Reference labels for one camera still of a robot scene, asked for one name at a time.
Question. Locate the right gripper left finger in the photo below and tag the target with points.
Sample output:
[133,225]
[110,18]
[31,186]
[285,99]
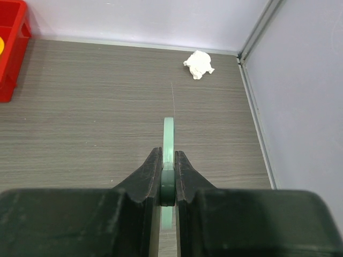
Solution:
[118,221]

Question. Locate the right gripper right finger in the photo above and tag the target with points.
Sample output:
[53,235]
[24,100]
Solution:
[239,222]

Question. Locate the green hand brush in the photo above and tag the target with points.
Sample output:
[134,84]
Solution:
[167,187]

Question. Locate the large paper scrap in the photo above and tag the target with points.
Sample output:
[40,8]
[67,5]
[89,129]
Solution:
[199,63]

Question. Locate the orange bowl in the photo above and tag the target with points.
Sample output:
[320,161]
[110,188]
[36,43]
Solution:
[2,45]

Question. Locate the red plastic tray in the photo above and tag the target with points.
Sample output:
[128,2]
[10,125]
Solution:
[16,33]

